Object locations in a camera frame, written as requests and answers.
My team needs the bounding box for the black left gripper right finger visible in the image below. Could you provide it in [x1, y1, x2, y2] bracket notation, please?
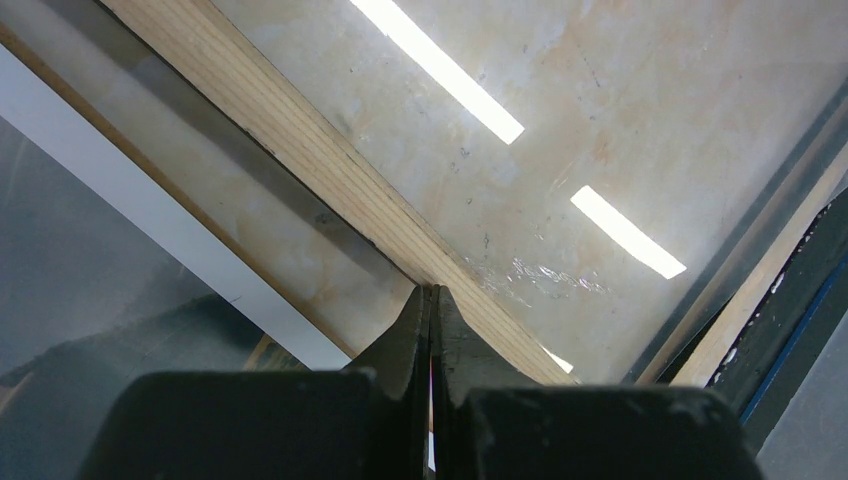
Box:
[430, 286, 762, 479]

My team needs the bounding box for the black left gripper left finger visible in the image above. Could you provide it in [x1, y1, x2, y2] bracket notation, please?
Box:
[79, 286, 431, 479]

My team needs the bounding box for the wooden picture frame with glass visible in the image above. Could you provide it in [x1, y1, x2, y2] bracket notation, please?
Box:
[106, 1, 847, 383]

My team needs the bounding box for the landscape photo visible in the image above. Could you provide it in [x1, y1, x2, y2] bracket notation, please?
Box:
[0, 23, 359, 480]

